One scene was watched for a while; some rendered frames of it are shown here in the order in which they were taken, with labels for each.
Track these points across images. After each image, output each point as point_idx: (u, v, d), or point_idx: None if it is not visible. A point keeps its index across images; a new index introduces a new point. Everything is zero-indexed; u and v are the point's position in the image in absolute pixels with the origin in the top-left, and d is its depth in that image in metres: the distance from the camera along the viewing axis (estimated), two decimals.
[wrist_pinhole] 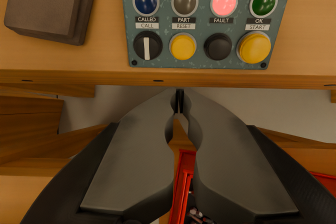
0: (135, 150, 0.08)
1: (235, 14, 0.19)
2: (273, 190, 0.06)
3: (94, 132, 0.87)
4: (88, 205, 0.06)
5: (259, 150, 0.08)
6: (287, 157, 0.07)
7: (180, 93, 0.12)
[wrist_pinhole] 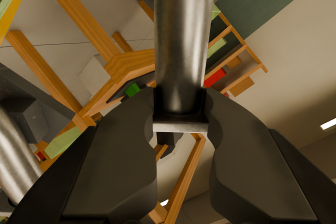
0: (116, 152, 0.07)
1: None
2: (292, 196, 0.06)
3: None
4: (71, 212, 0.06)
5: (280, 155, 0.07)
6: (310, 165, 0.07)
7: (202, 92, 0.12)
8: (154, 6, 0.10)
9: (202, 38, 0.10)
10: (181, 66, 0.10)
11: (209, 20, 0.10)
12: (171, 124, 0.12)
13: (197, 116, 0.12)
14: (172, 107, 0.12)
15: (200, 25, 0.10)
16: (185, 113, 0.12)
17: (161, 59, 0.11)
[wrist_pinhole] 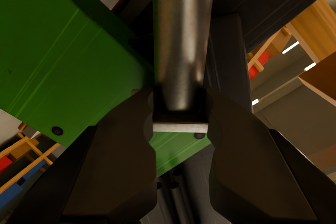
0: (116, 152, 0.07)
1: None
2: (292, 196, 0.06)
3: None
4: (71, 212, 0.06)
5: (280, 155, 0.07)
6: (310, 165, 0.07)
7: (202, 92, 0.12)
8: (153, 6, 0.10)
9: (202, 38, 0.10)
10: (180, 66, 0.10)
11: (208, 20, 0.10)
12: (171, 124, 0.12)
13: (197, 116, 0.12)
14: (172, 107, 0.12)
15: (199, 25, 0.10)
16: (185, 113, 0.12)
17: (161, 59, 0.11)
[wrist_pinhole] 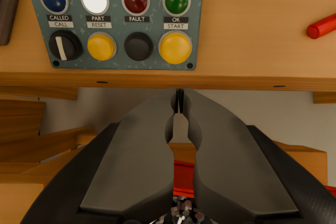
0: (135, 150, 0.08)
1: (150, 12, 0.18)
2: (273, 190, 0.06)
3: (72, 134, 0.85)
4: (88, 205, 0.06)
5: (259, 150, 0.08)
6: (287, 157, 0.07)
7: (180, 93, 0.12)
8: None
9: None
10: None
11: None
12: None
13: None
14: None
15: None
16: None
17: None
